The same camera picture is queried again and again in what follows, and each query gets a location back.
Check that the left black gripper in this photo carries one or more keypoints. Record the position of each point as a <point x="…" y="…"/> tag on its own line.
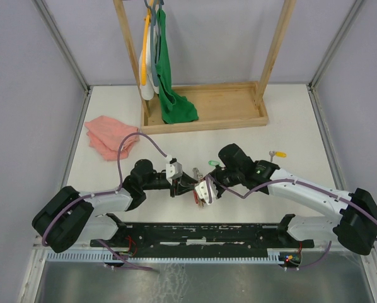
<point x="183" y="185"/>

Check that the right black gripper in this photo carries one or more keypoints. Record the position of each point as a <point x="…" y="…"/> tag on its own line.
<point x="213" y="173"/>

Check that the grey key holder with rings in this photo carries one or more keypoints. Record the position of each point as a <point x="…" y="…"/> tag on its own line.
<point x="198" y="196"/>

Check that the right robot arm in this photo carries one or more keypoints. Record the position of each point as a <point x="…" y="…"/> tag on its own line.
<point x="348" y="218"/>

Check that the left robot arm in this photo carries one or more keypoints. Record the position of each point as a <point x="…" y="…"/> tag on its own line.
<point x="71" y="217"/>

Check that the green tag key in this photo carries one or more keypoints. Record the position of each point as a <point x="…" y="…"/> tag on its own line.
<point x="213" y="163"/>

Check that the yellow tag key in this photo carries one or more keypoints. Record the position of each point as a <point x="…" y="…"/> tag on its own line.
<point x="279" y="154"/>

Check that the wooden clothes rack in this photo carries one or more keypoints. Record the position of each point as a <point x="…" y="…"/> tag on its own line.
<point x="224" y="105"/>

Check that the green hanging garment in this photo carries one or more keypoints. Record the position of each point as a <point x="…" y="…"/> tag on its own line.
<point x="175" y="108"/>

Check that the pink folded cloth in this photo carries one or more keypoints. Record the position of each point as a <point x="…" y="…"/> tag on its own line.
<point x="106" y="134"/>

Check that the white hanging garment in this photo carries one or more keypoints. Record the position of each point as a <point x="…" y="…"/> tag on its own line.
<point x="149" y="83"/>

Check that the yellow clothes hanger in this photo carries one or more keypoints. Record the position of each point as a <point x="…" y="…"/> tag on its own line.
<point x="146" y="50"/>

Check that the grey clothes hanger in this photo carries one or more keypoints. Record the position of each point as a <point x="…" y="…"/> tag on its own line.
<point x="154" y="27"/>

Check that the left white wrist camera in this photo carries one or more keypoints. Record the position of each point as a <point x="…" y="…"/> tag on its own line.
<point x="173" y="168"/>

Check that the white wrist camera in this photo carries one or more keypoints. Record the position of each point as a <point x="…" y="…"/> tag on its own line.
<point x="209" y="191"/>
<point x="173" y="168"/>

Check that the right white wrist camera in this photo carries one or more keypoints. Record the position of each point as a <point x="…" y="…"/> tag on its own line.
<point x="209" y="191"/>

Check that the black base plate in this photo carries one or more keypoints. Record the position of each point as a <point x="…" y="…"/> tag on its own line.
<point x="203" y="240"/>

